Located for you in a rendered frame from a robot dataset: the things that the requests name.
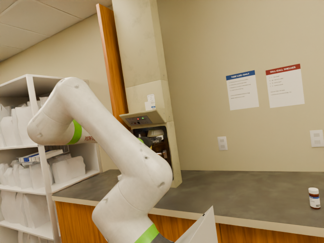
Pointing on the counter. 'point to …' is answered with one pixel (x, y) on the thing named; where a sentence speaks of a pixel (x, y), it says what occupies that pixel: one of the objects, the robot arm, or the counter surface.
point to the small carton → (150, 105)
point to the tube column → (139, 41)
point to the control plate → (139, 120)
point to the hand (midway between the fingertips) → (159, 138)
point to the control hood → (158, 118)
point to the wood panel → (113, 62)
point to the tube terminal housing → (162, 87)
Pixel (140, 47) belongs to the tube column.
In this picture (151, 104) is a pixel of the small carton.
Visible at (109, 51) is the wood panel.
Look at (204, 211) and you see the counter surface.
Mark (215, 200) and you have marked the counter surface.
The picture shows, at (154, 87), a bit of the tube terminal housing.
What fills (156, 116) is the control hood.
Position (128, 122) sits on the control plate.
